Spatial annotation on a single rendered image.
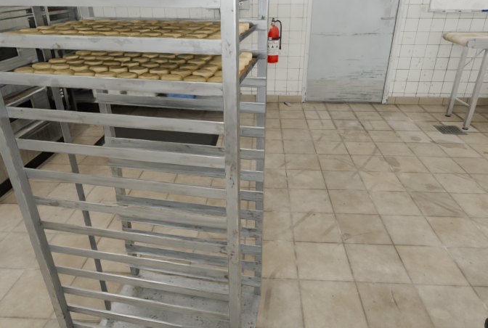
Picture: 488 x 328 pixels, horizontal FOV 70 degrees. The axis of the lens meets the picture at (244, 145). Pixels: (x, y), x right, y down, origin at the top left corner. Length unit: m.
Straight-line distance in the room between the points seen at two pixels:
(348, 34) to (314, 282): 3.25
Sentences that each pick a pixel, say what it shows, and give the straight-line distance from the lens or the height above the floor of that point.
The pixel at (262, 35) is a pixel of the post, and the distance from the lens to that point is 1.15.
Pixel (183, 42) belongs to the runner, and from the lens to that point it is 0.76.
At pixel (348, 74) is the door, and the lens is 4.67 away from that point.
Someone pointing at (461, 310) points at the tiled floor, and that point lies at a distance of 2.14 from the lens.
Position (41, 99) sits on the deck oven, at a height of 0.56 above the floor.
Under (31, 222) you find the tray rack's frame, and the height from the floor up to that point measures 0.81.
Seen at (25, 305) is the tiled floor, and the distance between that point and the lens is 2.17.
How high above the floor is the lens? 1.44
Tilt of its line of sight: 25 degrees down
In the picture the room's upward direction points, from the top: straight up
